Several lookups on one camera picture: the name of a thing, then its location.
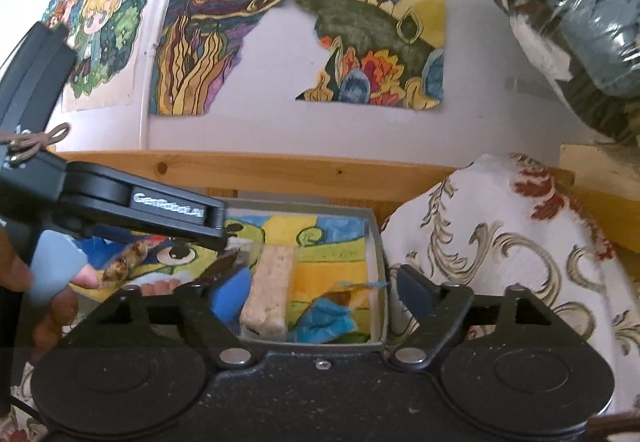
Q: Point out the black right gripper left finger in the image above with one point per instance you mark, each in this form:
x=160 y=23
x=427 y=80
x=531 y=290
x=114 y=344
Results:
x=210 y=311

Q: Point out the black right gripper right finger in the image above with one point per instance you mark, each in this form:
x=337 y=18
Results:
x=439 y=311

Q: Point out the beige rice cracker bar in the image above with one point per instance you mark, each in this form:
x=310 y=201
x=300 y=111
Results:
x=264 y=312

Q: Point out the dark brown meat snack packet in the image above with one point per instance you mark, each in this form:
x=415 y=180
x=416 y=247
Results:
x=225 y=266

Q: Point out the blue edged brown snack packet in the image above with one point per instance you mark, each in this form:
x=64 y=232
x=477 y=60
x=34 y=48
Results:
x=341 y=315

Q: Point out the meatball snack packet red top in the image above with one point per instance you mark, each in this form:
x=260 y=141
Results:
x=122 y=265

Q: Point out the person's left hand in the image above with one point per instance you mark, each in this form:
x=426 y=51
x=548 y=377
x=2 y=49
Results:
x=50 y=304

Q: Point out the grey tray with cartoon drawing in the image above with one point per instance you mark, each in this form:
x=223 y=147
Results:
x=333 y=244

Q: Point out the floral silver bed cover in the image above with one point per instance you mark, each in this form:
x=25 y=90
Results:
x=548 y=352

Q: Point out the anime girl poster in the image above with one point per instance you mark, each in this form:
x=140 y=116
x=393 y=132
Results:
x=104 y=35

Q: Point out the wooden side furniture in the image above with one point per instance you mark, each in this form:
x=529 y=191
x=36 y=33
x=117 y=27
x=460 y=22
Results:
x=606 y=181

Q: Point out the torn swirl painting poster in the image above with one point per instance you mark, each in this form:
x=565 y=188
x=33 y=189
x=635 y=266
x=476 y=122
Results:
x=199 y=44

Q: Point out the torn landscape painting poster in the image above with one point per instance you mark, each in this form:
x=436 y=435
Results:
x=387 y=53

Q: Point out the clear bag of clothes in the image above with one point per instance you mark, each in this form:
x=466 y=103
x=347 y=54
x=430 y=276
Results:
x=588 y=51

